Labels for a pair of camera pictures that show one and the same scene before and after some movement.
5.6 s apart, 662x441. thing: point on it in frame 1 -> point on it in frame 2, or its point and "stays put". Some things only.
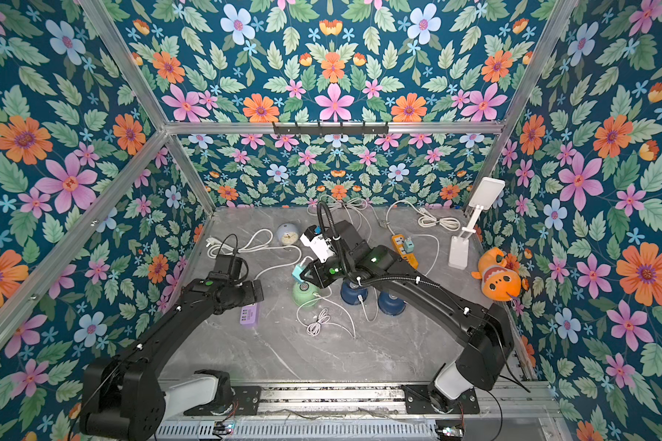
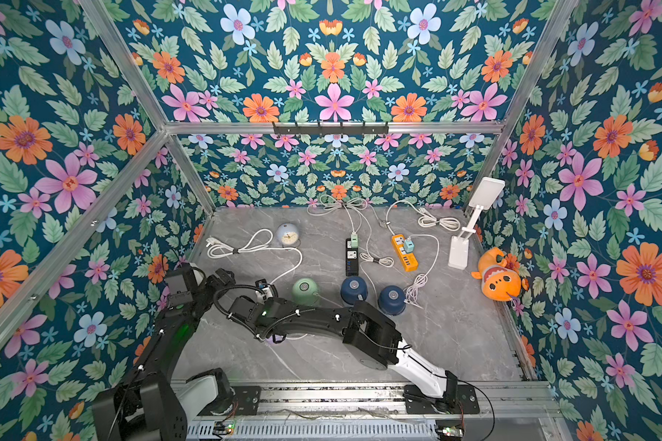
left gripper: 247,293 -> 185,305
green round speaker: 305,295 stays put
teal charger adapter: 409,246 stays put
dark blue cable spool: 349,292 stays put
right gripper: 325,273 -> 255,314
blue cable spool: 390,304 stays put
